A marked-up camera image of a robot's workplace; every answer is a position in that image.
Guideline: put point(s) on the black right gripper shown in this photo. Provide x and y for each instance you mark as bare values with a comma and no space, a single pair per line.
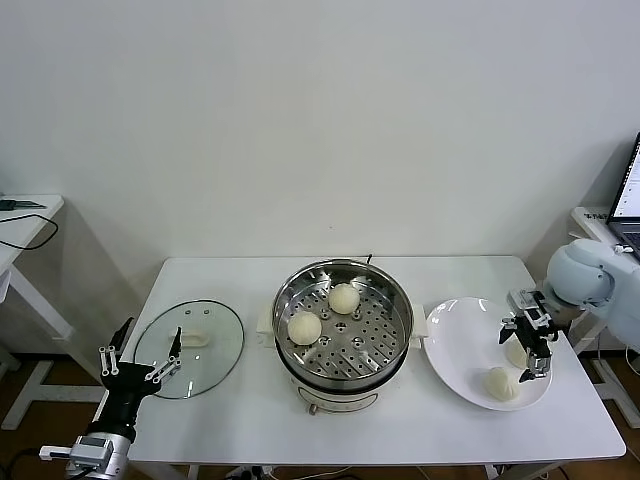
537,337

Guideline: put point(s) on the white round plate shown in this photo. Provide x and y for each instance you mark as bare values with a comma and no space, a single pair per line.
450,330

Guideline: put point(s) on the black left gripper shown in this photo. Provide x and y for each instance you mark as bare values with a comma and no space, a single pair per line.
122,395

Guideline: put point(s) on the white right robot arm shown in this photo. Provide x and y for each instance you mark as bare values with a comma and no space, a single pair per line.
575,270

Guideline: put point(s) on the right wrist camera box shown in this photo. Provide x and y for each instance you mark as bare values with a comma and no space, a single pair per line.
525,300

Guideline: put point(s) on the black laptop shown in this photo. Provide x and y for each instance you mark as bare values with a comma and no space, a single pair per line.
627,195

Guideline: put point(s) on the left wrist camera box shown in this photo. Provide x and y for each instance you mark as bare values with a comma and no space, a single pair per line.
90,450

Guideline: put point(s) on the perforated stainless steel steamer basket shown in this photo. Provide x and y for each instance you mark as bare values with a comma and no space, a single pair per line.
360,345

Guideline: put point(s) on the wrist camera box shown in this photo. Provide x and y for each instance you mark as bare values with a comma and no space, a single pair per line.
90,450
525,300

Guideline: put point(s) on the white steamed baozi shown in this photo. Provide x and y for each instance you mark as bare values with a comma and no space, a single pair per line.
501,385
343,299
304,327
514,352

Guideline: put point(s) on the white power strip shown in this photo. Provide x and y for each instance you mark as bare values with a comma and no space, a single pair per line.
247,472

